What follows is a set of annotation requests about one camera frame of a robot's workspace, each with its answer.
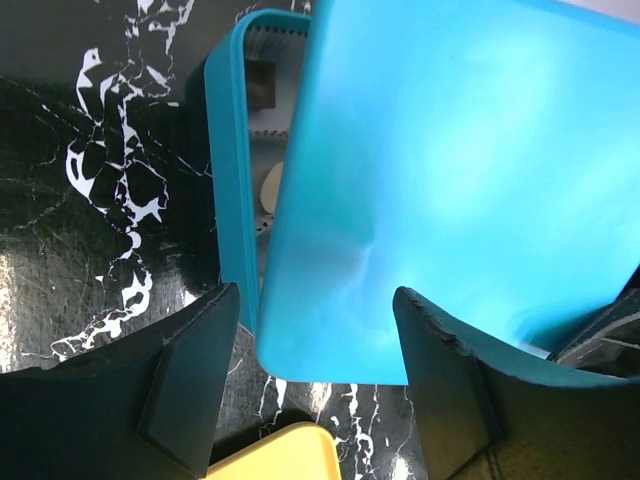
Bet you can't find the teal chocolate box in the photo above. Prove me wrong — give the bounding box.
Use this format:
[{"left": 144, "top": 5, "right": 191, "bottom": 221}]
[{"left": 203, "top": 9, "right": 311, "bottom": 332}]

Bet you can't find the yellow plastic tray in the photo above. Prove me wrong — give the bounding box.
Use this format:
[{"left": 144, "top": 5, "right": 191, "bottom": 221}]
[{"left": 205, "top": 422, "right": 342, "bottom": 480}]

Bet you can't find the dark square chocolate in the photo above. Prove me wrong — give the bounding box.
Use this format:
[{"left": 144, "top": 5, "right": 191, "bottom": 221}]
[{"left": 245, "top": 59, "right": 276, "bottom": 110}]

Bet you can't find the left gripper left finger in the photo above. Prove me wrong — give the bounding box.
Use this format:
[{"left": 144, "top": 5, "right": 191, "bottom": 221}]
[{"left": 1, "top": 284, "right": 240, "bottom": 479}]

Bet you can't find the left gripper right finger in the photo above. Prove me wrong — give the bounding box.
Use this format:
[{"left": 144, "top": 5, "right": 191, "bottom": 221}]
[{"left": 393, "top": 287, "right": 639, "bottom": 479}]

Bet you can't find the teal box lid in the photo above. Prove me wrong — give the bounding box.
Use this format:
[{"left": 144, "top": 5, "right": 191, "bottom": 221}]
[{"left": 255, "top": 1, "right": 639, "bottom": 385}]

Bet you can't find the white oval chocolate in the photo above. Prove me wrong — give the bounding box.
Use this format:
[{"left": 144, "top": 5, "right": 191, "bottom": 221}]
[{"left": 259, "top": 162, "right": 284, "bottom": 214}]

